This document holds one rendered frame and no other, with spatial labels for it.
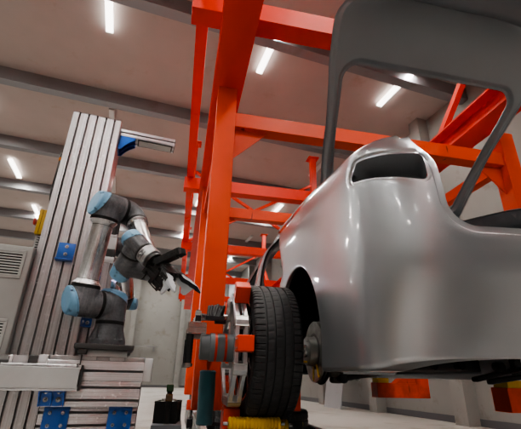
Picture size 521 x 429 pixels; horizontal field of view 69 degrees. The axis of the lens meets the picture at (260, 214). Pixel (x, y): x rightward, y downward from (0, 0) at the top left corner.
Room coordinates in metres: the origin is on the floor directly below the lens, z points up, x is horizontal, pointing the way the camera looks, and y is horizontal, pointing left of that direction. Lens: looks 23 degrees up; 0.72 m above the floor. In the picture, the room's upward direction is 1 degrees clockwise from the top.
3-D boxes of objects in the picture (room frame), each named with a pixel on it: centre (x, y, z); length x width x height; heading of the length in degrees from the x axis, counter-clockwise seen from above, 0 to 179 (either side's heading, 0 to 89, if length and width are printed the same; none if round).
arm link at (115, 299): (1.68, 0.64, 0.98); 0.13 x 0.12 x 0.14; 137
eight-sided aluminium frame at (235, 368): (2.11, 0.13, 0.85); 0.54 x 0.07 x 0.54; 11
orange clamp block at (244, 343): (1.80, 0.06, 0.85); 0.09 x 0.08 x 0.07; 11
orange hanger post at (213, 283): (2.61, 0.32, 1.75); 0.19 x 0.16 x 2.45; 11
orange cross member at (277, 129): (2.88, -1.02, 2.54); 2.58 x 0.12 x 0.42; 101
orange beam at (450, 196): (4.09, -2.18, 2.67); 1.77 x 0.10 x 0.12; 11
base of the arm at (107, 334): (1.69, 0.64, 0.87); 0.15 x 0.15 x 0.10
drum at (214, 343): (2.09, 0.20, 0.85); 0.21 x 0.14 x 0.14; 101
